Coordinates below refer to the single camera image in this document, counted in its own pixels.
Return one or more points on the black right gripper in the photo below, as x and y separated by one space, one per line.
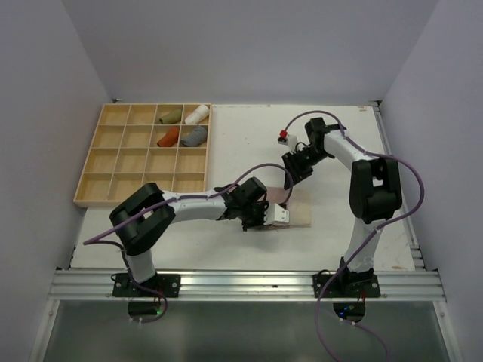
292 164

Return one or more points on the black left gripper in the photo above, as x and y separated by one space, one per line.
259 223

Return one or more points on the pink underwear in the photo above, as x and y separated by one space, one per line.
299 207

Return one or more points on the orange and cream underwear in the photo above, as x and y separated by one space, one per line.
170 138

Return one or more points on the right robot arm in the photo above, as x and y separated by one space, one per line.
374 189

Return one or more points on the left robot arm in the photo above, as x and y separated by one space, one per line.
147 213

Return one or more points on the grey rolled underwear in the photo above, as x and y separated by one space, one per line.
195 137

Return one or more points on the white rolled underwear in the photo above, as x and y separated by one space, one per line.
197 115

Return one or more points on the olive rolled underwear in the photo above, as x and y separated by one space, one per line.
171 117

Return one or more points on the wooden compartment tray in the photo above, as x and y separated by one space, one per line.
123 154

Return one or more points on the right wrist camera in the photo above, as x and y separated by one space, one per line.
286 139

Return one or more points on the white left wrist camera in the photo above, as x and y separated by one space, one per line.
276 215

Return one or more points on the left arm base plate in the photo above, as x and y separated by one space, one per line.
167 284

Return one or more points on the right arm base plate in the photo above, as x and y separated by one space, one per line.
347 285

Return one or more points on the aluminium mounting rail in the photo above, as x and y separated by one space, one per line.
253 286

